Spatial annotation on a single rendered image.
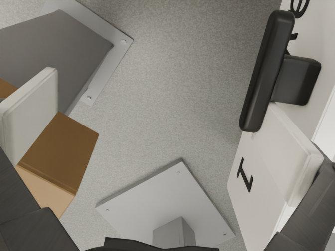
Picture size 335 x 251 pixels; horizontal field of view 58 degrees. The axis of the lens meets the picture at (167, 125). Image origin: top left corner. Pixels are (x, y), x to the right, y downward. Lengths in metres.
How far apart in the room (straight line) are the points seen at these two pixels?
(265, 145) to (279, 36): 0.06
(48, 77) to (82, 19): 0.92
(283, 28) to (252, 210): 0.15
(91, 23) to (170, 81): 0.34
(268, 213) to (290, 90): 0.09
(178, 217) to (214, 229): 0.19
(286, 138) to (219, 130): 1.07
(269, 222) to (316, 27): 0.13
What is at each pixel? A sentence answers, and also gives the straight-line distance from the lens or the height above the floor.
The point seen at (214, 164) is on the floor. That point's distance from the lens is 1.31.
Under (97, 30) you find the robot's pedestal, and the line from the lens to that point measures 1.10.
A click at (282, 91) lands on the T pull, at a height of 0.91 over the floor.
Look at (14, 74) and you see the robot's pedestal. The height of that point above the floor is 0.58.
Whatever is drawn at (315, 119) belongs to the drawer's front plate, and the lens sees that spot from 0.19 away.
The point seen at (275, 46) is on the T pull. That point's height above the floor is 0.91.
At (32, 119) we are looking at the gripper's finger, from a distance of 0.17.
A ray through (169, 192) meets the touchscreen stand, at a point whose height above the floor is 0.04.
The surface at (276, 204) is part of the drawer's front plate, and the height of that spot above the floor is 0.92.
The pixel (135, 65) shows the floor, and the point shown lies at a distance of 1.12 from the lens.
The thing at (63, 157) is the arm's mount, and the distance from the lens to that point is 0.30.
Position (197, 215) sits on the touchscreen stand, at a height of 0.04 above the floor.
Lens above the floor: 1.08
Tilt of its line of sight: 64 degrees down
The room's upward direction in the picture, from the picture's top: 177 degrees clockwise
